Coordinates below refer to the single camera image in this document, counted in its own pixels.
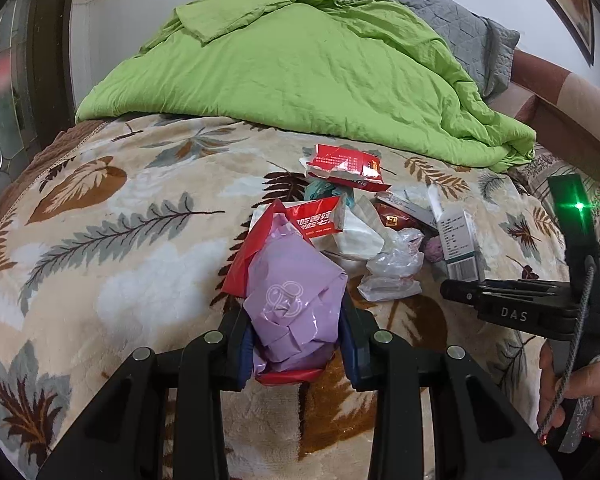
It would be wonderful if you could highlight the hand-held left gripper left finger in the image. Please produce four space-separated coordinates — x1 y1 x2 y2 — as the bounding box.
36 305 256 480

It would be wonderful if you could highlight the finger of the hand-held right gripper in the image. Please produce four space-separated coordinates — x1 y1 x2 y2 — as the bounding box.
440 278 581 307

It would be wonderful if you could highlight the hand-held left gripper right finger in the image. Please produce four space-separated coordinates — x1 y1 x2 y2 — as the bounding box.
337 292 563 480

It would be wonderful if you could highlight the white and teal medicine box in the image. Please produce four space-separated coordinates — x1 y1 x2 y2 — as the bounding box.
436 210 486 283

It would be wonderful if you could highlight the purple plastic bag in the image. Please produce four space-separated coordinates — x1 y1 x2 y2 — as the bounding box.
244 212 348 373

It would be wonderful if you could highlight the red plastic wrapper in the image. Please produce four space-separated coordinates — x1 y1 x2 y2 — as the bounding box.
221 199 341 386

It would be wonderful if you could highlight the white and grey medicine box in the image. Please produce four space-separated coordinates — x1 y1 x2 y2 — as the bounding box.
375 187 438 226

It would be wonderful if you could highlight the teal cartoon tissue pack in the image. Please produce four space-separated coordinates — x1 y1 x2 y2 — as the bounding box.
304 180 361 208

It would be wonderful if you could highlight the person's right hand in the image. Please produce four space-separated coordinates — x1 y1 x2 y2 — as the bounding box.
537 342 600 441

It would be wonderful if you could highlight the pink crumpled wrapper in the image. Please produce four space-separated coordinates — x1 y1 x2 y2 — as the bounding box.
424 235 446 263

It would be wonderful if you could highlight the clear plastic bag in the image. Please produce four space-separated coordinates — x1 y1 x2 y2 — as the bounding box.
357 227 426 303

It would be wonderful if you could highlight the white tube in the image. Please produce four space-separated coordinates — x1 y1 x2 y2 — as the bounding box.
426 183 446 226

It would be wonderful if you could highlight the red foil wrapper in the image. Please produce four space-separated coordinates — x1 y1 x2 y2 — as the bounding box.
372 202 423 231

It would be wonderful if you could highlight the red and white tissue packet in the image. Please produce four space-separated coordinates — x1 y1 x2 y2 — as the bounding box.
282 196 346 238

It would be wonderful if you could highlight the leaf print blanket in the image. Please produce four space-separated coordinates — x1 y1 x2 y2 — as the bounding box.
0 112 571 480

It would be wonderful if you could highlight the brown headboard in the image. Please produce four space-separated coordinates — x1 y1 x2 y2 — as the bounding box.
487 50 600 196

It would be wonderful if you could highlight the torn red cardboard box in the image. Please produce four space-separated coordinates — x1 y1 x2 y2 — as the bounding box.
300 143 387 191

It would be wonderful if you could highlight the grey quilted pillow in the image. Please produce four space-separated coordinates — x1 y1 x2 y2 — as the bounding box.
367 0 521 101

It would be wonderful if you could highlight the green quilt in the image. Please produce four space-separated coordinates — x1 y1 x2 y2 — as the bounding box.
75 0 537 173

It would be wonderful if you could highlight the wooden door with patterned glass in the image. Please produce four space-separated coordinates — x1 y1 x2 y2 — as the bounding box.
0 0 81 221

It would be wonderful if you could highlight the grey braided cable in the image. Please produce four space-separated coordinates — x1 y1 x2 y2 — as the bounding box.
537 262 598 436

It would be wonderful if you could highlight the framed wall picture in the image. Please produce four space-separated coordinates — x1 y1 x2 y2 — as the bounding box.
510 0 596 66

